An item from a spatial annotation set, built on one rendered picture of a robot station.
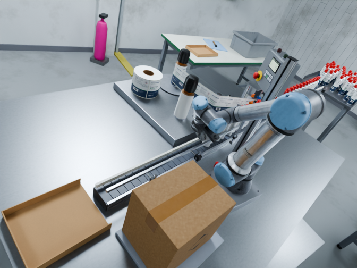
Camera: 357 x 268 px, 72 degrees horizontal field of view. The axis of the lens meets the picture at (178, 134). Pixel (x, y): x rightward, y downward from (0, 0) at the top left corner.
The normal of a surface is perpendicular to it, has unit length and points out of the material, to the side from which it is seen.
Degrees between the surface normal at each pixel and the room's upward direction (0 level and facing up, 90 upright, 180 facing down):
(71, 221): 0
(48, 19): 90
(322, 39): 90
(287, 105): 84
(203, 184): 0
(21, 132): 0
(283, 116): 84
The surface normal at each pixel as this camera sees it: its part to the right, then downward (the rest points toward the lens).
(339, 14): -0.81, 0.16
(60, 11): 0.51, 0.65
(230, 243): 0.27, -0.74
